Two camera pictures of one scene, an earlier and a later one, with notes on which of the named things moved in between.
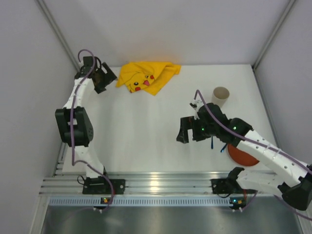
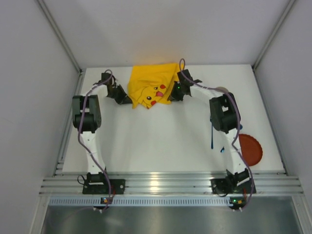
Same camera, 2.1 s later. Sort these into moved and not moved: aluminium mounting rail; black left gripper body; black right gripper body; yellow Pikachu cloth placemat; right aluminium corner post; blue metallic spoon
Moved: black right gripper body; yellow Pikachu cloth placemat; black left gripper body
Not moved: blue metallic spoon; right aluminium corner post; aluminium mounting rail
